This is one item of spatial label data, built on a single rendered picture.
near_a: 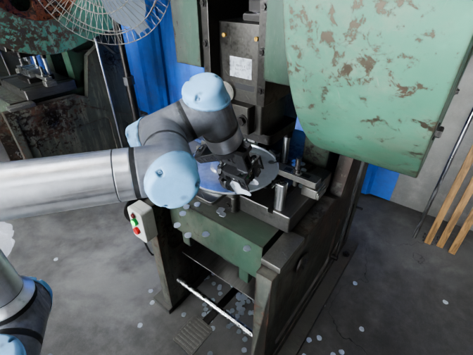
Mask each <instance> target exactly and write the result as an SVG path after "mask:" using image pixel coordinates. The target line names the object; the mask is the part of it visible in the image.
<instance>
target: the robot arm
mask: <svg viewBox="0 0 473 355"><path fill-rule="evenodd" d="M125 135H126V137H127V141H128V143H129V145H130V147H127V148H121V149H109V150H103V151H91V152H85V153H78V154H67V155H60V156H49V157H43V158H31V159H25V160H18V161H7V162H0V221H5V220H13V219H18V218H26V217H30V216H39V215H44V214H48V213H56V212H61V211H69V210H74V209H79V208H86V207H92V206H100V205H104V204H113V203H118V202H122V201H130V200H135V199H141V198H147V197H148V198H149V199H150V200H151V201H152V202H153V203H154V204H155V205H157V206H159V207H161V206H162V207H166V208H179V207H181V206H184V205H186V204H188V203H189V202H190V201H191V200H192V199H193V198H194V197H195V196H196V195H197V193H198V191H199V188H200V183H201V179H200V177H199V173H198V165H197V162H196V161H198V162H199V163H209V162H215V161H218V162H219V164H218V166H217V173H218V176H219V178H218V180H219V181H220V184H221V186H222V187H223V188H225V189H227V190H229V191H232V192H234V193H237V194H245V195H248V196H251V193H250V190H249V188H248V185H249V184H251V185H258V181H257V180H256V179H255V177H258V176H259V175H260V173H261V170H260V169H264V167H263V162H262V160H261V157H260V155H258V154H255V153H252V152H250V150H251V149H252V146H251V144H250V143H248V142H244V141H243V137H242V133H241V130H240V127H239V124H238V121H237V117H236V115H235V112H234V109H233V107H232V103H231V98H230V95H229V93H228V92H227V90H226V87H225V84H224V82H223V80H222V78H221V77H219V76H218V75H216V74H214V73H199V74H197V75H194V76H193V77H191V78H190V79H189V81H187V82H185V83H184V85H183V87H182V99H180V100H179V101H176V102H175V103H173V104H170V105H169V106H166V107H165V108H162V109H160V110H158V111H156V112H154V113H152V114H149V115H147V116H143V117H141V118H140V119H139V120H138V121H136V122H134V123H132V124H131V125H128V126H127V128H126V130H125ZM202 135H203V138H204V140H205V142H206V144H202V145H201V146H200V147H199V148H198V149H197V150H196V153H195V155H194V156H193V155H192V152H191V149H190V147H189V143H190V142H192V141H194V140H195V139H198V138H199V137H201V136H202ZM258 159H259V160H260V164H261V165H260V164H259V163H258ZM52 304H53V293H52V290H51V288H50V286H49V285H48V284H47V283H46V282H44V281H43V280H41V279H40V280H37V278H35V277H31V276H26V275H19V274H18V273H17V271H16V270H15V268H14V267H13V266H12V264H11V263H10V261H9V260H8V259H7V257H6V256H5V254H4V253H3V252H2V250H1V249H0V355H40V353H41V349H42V343H43V340H44V334H45V331H46V325H47V322H48V318H49V314H50V312H51V308H52Z"/></svg>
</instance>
